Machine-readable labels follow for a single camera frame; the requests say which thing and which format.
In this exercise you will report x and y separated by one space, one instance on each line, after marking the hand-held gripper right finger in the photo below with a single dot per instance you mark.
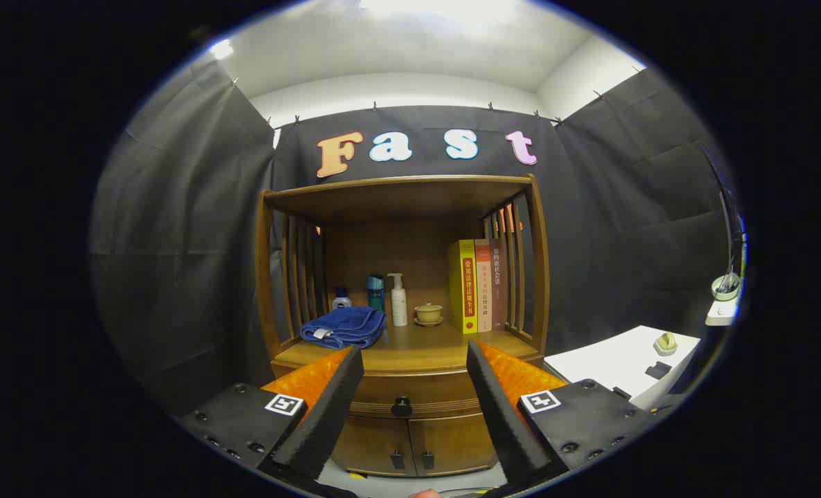
503 422

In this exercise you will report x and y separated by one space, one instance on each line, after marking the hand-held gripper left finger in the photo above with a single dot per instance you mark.
327 415

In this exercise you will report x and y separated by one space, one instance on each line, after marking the black drawer knob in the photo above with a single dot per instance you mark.
401 407

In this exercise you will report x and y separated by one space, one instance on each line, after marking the wooden drawer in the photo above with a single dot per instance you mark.
431 389

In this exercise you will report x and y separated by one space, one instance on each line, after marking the wooden cabinet door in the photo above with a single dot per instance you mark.
458 443
372 443

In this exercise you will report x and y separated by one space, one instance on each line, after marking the wooden countertop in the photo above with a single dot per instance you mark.
424 346

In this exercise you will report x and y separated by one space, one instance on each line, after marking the white side cabinet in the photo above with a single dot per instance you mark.
611 360

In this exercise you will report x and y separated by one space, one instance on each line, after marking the wooden cabinet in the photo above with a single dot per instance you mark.
410 200

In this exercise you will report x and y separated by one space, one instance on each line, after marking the folded blue towel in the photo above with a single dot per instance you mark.
344 327

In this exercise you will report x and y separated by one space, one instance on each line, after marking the small white blue-capped bottle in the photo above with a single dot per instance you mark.
342 301

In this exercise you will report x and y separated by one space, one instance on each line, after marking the black holder block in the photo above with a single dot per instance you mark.
622 393

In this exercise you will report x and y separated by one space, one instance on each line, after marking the white pump bottle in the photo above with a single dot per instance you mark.
399 308

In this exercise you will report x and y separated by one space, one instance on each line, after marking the teal blue bottle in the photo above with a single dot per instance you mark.
376 294

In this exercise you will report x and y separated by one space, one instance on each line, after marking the brown book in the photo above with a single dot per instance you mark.
498 290

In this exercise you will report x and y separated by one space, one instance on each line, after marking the beige lidded teacup with saucer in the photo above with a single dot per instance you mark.
428 313

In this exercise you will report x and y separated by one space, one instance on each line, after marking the orange and cream book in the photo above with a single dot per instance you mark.
483 290

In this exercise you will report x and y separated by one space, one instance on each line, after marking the yellow book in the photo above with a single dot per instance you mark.
463 290

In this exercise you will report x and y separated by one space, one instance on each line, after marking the small black block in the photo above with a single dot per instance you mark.
658 370

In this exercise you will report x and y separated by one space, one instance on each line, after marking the white stand with cup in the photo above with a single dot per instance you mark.
723 304

